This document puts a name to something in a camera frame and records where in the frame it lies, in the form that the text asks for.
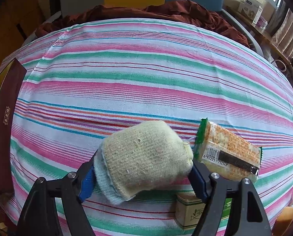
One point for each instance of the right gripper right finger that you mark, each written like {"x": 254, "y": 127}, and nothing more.
{"x": 247, "y": 214}

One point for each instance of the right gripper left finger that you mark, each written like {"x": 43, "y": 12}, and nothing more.
{"x": 39, "y": 214}

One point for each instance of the yellow sponge block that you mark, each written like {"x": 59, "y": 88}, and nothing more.
{"x": 283, "y": 221}

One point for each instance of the cracker pack with barcode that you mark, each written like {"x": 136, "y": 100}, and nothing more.
{"x": 226, "y": 153}

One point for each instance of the cream sock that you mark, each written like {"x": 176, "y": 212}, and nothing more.
{"x": 141, "y": 158}

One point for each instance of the small green tea box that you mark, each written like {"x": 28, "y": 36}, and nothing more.
{"x": 188, "y": 210}

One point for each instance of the gold tin box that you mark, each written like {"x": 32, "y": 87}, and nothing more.
{"x": 11, "y": 78}

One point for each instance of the striped bed cover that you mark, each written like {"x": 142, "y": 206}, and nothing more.
{"x": 87, "y": 81}

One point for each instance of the wooden desk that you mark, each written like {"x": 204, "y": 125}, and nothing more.
{"x": 265, "y": 37}

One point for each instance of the right beige curtain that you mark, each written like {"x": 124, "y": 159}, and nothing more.
{"x": 280, "y": 27}

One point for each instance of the white appliance box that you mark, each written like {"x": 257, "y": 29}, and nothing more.
{"x": 251, "y": 9}

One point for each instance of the wooden wardrobe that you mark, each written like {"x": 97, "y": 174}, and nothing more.
{"x": 18, "y": 20}

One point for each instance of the dark red blanket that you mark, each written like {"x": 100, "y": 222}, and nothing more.
{"x": 185, "y": 11}

